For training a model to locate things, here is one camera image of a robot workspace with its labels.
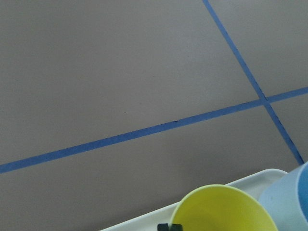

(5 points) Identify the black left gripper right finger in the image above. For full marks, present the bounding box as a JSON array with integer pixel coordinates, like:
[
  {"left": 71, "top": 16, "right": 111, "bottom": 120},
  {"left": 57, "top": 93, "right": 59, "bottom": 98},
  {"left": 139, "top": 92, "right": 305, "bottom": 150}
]
[{"left": 171, "top": 224, "right": 182, "bottom": 231}]

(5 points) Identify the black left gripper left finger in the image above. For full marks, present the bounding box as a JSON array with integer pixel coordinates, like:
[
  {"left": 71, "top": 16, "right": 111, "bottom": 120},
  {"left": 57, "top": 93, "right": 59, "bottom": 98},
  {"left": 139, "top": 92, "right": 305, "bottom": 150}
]
[{"left": 157, "top": 223, "right": 169, "bottom": 231}]

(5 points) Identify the yellow plastic cup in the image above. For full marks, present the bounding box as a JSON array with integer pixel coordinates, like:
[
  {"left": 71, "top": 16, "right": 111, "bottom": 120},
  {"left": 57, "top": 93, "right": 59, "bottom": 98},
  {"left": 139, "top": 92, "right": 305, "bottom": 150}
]
[{"left": 169, "top": 184, "right": 277, "bottom": 231}]

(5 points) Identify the light blue cup front row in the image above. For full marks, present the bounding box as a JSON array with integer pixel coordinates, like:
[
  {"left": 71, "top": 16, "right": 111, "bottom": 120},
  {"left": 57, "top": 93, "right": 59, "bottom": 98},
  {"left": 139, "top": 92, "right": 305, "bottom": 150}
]
[{"left": 258, "top": 163, "right": 308, "bottom": 231}]

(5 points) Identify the white cup tray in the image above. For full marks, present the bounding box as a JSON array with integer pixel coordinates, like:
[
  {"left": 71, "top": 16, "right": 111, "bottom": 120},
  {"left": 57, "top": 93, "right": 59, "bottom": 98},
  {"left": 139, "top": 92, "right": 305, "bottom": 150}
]
[{"left": 108, "top": 169, "right": 286, "bottom": 231}]

